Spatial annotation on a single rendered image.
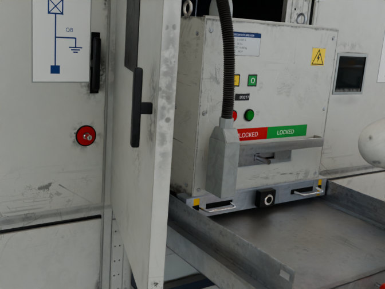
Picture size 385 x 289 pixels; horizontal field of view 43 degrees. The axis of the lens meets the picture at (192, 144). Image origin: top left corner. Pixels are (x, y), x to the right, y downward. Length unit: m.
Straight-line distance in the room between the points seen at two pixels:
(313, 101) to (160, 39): 0.81
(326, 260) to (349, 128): 0.94
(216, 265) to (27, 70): 0.67
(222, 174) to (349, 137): 0.99
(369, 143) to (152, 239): 0.66
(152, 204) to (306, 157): 0.79
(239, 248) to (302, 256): 0.19
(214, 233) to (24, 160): 0.53
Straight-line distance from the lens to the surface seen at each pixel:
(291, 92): 1.46
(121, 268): 1.62
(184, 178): 1.34
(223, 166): 1.21
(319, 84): 1.54
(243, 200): 1.42
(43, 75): 1.33
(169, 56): 0.82
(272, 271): 1.06
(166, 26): 0.81
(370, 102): 2.17
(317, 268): 1.20
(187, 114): 1.30
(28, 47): 1.31
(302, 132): 1.52
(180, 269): 1.75
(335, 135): 2.03
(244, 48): 1.32
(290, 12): 1.80
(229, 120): 1.21
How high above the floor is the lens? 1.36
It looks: 13 degrees down
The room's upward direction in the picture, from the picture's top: 4 degrees clockwise
